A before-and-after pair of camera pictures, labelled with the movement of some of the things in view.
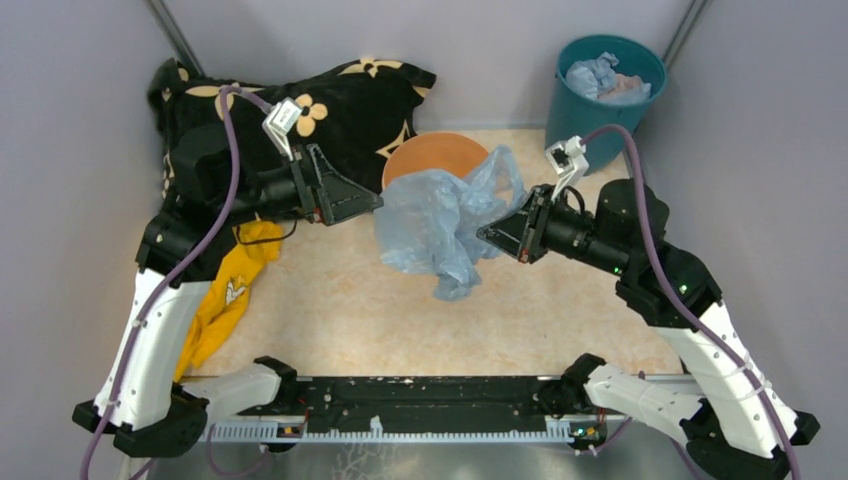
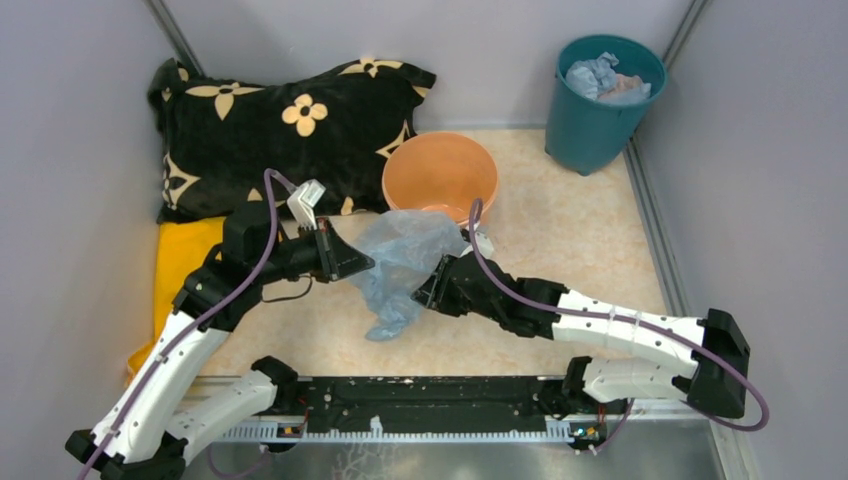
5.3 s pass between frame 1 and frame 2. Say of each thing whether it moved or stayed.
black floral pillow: stayed
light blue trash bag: moved
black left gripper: moved
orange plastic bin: stayed
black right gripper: moved
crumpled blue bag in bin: stayed
